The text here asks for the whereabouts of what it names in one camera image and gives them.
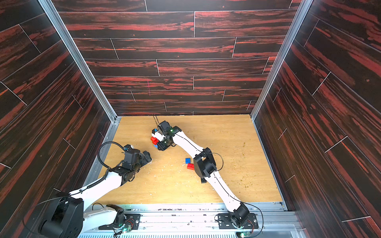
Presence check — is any small red lego brick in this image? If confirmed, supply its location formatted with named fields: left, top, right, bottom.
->
left=151, top=137, right=159, bottom=145

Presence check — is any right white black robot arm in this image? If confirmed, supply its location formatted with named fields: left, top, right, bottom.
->
left=151, top=121, right=250, bottom=228

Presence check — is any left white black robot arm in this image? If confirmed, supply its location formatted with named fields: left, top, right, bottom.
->
left=37, top=147, right=152, bottom=238

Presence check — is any long red lego brick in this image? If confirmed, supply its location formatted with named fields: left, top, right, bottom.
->
left=187, top=163, right=194, bottom=170

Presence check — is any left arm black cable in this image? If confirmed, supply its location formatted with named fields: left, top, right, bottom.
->
left=22, top=141, right=132, bottom=236

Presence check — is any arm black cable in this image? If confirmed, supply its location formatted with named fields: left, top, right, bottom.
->
left=152, top=114, right=265, bottom=230
left=22, top=141, right=132, bottom=236

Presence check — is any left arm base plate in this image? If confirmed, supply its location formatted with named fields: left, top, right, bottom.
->
left=98, top=214, right=141, bottom=232

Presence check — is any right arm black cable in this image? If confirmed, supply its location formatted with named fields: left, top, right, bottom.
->
left=152, top=114, right=265, bottom=230

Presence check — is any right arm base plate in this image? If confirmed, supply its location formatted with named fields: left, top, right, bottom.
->
left=214, top=213, right=259, bottom=230

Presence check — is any left aluminium corner post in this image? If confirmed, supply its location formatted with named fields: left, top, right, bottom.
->
left=38, top=0, right=120, bottom=123

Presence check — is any aluminium corner post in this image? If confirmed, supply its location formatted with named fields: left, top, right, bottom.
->
left=250, top=0, right=314, bottom=121
left=38, top=0, right=120, bottom=123

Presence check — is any aluminium front rail frame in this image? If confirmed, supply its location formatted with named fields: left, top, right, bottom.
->
left=77, top=203, right=307, bottom=238

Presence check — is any right aluminium corner post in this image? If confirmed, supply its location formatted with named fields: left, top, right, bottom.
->
left=250, top=0, right=314, bottom=121

